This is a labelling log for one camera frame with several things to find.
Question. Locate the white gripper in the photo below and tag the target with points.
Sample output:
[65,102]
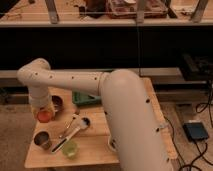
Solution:
[39,102]

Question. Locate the orange apple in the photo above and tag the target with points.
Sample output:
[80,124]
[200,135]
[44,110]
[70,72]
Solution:
[44,116]

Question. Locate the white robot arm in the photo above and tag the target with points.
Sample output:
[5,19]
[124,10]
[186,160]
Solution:
[130,116]

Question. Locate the metal cup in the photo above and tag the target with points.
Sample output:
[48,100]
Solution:
[42,139]

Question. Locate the green plastic cup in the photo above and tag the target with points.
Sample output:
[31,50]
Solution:
[70,149]

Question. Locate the dark red bowl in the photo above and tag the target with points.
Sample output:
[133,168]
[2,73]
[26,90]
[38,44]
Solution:
[57,103]

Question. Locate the metal fork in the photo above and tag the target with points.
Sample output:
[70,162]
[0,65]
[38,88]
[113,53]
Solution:
[68,127]

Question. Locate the green tray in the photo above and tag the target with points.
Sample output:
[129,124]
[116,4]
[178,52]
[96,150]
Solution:
[81,99]

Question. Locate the wooden table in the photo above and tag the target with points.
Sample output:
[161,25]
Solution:
[93,147]

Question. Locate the black box on floor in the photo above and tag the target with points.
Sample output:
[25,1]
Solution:
[195,131]

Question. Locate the black handled knife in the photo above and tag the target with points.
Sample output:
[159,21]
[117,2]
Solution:
[66,139]

